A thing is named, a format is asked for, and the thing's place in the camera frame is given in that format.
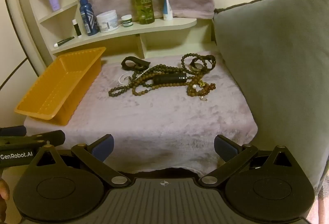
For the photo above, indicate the black cylindrical case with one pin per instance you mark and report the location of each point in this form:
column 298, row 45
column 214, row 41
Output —
column 169, row 78

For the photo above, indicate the black cosmetic pencil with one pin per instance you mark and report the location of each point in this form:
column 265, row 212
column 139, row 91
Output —
column 65, row 40

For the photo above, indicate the person's left hand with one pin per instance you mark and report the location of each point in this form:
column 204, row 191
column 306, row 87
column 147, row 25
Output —
column 3, row 190

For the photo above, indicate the cream shelf unit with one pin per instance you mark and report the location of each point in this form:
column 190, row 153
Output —
column 154, row 27

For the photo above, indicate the blue spray bottle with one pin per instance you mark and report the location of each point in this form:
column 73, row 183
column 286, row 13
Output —
column 87, row 18

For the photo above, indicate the grey-green cushion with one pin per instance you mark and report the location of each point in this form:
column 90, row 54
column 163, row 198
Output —
column 277, row 59

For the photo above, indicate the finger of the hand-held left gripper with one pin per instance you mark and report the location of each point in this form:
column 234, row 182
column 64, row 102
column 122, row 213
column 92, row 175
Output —
column 51, row 137
column 12, row 131

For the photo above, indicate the black fitness band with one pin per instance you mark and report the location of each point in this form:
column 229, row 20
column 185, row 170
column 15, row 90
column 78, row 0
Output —
column 142, row 62

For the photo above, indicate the pink fluffy blanket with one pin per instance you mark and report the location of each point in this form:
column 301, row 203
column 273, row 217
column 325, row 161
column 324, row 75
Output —
column 159, row 121

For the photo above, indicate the orange plastic tray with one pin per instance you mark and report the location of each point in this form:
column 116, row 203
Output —
column 51, row 90

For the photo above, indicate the white and black lip balm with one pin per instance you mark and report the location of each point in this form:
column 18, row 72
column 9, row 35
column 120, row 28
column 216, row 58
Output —
column 77, row 28

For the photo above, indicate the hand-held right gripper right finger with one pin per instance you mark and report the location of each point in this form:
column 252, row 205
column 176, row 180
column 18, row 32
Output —
column 225, row 149

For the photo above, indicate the white cream jar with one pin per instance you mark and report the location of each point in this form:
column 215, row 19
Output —
column 107, row 22

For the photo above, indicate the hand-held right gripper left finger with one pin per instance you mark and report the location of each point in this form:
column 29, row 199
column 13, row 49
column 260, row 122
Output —
column 104, row 149

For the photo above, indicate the small green jar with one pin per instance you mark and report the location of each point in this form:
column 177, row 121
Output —
column 126, row 22

